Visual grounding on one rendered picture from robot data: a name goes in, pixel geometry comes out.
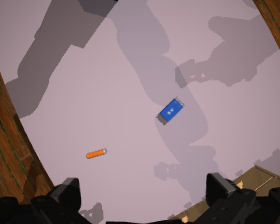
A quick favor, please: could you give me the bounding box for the light brown wooden drawer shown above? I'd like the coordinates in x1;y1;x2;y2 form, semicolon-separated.
171;200;209;223
256;178;280;196
234;167;273;192

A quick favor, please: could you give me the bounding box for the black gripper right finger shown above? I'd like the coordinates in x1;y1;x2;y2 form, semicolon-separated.
185;172;280;224

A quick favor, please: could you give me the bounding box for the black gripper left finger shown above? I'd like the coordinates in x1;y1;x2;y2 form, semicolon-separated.
0;178;92;224

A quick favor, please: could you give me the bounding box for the orange aaa battery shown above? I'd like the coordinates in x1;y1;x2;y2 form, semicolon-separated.
86;149;106;158

